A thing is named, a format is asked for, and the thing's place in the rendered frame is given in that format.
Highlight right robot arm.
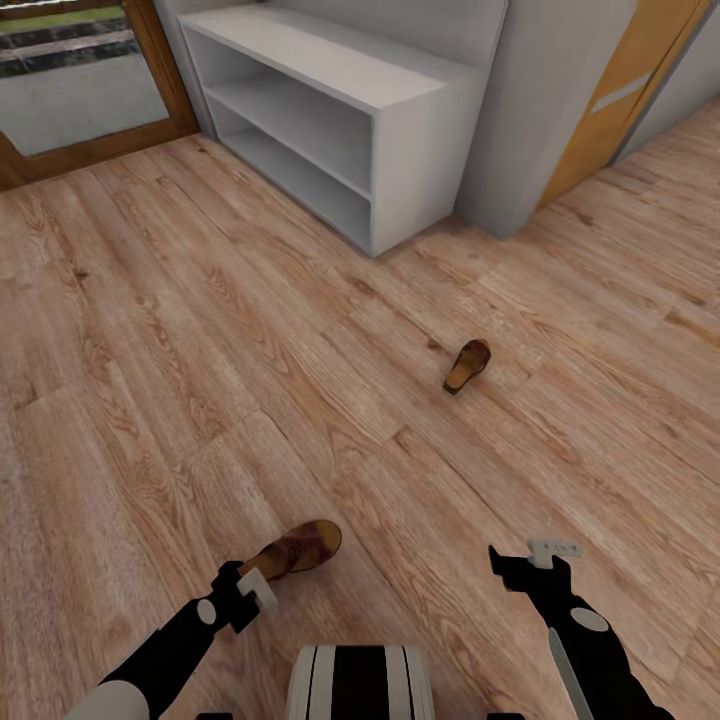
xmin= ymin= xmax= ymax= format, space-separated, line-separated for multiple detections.
xmin=488 ymin=537 xmax=676 ymax=720

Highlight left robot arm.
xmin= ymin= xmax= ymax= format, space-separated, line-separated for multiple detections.
xmin=62 ymin=563 xmax=279 ymax=720

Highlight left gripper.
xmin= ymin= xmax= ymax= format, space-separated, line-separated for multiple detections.
xmin=211 ymin=563 xmax=260 ymax=633

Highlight sandal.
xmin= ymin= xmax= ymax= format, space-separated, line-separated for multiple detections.
xmin=443 ymin=339 xmax=492 ymax=395
xmin=237 ymin=519 xmax=341 ymax=582

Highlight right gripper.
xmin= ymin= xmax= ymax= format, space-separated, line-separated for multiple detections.
xmin=488 ymin=545 xmax=575 ymax=613

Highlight robot trunk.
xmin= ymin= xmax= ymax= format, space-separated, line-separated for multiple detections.
xmin=285 ymin=644 xmax=435 ymax=720

